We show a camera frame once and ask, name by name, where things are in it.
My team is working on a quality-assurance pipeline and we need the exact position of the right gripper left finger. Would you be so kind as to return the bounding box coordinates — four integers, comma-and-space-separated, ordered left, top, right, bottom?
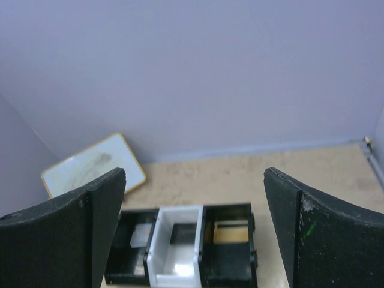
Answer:
1, 168, 125, 287

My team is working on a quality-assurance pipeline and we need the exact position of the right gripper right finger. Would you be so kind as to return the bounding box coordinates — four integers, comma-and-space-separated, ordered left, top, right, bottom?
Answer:
263, 167, 383, 287

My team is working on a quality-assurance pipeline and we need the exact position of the silver cards stack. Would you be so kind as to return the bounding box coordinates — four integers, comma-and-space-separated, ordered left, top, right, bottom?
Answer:
130, 223, 152, 248

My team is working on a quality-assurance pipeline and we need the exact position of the gold card in bin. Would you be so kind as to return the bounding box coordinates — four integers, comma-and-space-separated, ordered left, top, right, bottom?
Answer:
213, 220, 249, 244

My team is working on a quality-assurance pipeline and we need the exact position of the black card in bin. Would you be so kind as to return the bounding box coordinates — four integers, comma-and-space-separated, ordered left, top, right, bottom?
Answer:
170, 223, 197, 245

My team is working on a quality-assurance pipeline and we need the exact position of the right black tray bin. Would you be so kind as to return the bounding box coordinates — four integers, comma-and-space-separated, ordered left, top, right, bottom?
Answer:
198, 203, 258, 287

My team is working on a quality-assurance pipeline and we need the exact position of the middle white tray bin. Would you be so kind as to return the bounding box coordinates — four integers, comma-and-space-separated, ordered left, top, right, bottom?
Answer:
146, 205, 203, 287

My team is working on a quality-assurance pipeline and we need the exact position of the whiteboard with yellow frame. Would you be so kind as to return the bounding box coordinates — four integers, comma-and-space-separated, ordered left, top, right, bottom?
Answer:
41, 133, 146, 197

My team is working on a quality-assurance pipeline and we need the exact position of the aluminium table frame rail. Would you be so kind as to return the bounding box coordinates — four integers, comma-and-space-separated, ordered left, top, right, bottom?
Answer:
361, 136, 383, 188

